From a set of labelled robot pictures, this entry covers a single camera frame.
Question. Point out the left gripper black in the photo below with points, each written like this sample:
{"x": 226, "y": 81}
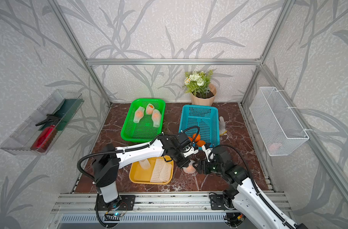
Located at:
{"x": 183, "y": 164}

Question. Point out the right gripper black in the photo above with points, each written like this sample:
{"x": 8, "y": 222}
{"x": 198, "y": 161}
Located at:
{"x": 200, "y": 163}

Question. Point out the white foam net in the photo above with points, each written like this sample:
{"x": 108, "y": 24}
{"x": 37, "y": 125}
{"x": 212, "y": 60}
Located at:
{"x": 166, "y": 173}
{"x": 145, "y": 164}
{"x": 156, "y": 174}

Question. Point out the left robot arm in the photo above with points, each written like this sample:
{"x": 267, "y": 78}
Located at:
{"x": 102, "y": 168}

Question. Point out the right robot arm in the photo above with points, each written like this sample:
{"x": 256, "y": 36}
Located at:
{"x": 244, "y": 194}

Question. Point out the white yellow work glove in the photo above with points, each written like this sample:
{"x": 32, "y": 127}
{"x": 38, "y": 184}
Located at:
{"x": 222, "y": 126}

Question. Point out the green plastic basket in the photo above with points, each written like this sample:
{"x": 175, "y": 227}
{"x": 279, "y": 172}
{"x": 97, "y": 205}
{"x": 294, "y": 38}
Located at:
{"x": 144, "y": 130}

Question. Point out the teal plastic basket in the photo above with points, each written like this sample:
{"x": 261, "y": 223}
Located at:
{"x": 206, "y": 118}

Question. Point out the yellow plastic tray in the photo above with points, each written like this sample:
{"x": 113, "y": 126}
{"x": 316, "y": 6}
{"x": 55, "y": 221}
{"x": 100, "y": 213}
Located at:
{"x": 140, "y": 176}

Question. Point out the potted white flower plant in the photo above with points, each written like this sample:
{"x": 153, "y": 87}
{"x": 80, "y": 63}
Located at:
{"x": 199, "y": 86}

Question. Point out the red black spray bottle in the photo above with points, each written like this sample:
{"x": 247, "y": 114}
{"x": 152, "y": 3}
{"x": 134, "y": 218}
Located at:
{"x": 47, "y": 135}

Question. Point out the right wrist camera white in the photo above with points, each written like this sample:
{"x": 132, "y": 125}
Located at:
{"x": 208, "y": 152}

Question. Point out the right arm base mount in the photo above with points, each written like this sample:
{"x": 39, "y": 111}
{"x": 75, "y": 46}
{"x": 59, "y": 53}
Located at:
{"x": 218, "y": 202}

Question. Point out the aluminium front rail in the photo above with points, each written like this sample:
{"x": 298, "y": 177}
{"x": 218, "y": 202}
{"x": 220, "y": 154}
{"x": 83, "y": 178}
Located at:
{"x": 144, "y": 202}

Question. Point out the white wire mesh basket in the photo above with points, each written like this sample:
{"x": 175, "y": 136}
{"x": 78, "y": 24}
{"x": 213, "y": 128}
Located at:
{"x": 279, "y": 128}

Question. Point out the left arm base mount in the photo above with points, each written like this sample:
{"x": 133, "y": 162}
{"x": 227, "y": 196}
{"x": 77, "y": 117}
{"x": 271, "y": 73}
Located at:
{"x": 123, "y": 203}

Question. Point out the clear plastic wall bin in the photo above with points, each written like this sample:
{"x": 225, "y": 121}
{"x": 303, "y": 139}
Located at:
{"x": 36, "y": 135}

